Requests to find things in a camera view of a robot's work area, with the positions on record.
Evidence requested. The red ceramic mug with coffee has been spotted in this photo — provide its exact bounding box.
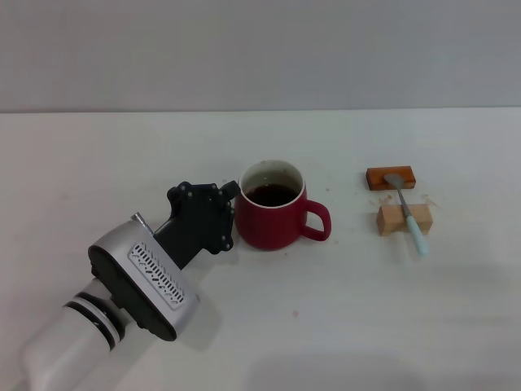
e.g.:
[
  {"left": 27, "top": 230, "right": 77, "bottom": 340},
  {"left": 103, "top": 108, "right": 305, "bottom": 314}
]
[{"left": 233, "top": 158, "right": 332, "bottom": 252}]

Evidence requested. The silver wrist module housing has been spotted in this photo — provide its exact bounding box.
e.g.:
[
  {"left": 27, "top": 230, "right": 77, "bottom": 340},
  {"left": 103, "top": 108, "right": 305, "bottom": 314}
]
[{"left": 88, "top": 211, "right": 200, "bottom": 342}]

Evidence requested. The orange-brown wooden block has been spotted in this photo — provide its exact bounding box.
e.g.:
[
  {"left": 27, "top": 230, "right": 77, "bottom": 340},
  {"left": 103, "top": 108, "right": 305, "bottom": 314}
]
[{"left": 365, "top": 165, "right": 418, "bottom": 192}]

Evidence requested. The light wooden block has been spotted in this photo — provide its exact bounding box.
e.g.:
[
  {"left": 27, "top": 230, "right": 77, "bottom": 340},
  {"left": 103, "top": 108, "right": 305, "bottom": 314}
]
[{"left": 374, "top": 203, "right": 433, "bottom": 237}]

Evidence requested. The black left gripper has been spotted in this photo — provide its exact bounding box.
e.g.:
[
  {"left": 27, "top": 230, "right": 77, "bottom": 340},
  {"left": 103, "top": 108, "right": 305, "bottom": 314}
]
[{"left": 153, "top": 180, "right": 241, "bottom": 270}]

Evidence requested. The metal spoon with blue handle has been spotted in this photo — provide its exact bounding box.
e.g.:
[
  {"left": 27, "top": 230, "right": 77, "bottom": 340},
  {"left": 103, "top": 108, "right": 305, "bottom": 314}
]
[{"left": 383, "top": 173, "right": 430, "bottom": 257}]

